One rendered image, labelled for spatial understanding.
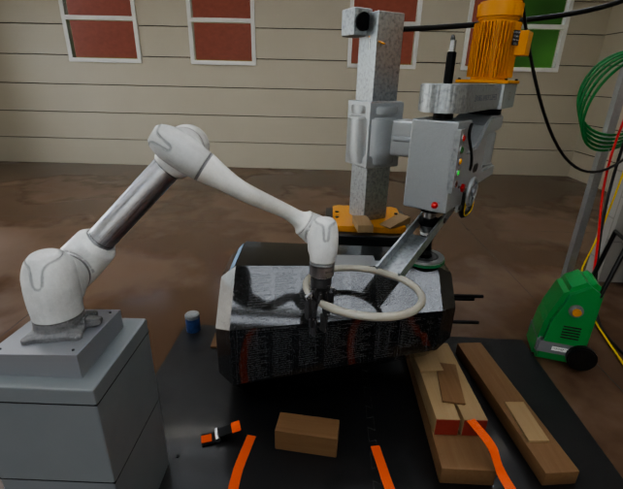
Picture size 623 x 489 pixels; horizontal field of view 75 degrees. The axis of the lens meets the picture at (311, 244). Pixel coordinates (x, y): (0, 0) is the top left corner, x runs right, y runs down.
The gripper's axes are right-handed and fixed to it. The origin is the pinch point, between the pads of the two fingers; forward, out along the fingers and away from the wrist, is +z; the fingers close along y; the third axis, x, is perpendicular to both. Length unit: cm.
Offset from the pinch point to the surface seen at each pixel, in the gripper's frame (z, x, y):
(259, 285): 8, 56, 9
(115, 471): 43, 19, -70
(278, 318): 19.7, 41.2, 10.5
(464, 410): 58, -26, 75
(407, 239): -17, 18, 71
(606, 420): 75, -67, 153
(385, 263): -11, 12, 50
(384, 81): -95, 81, 112
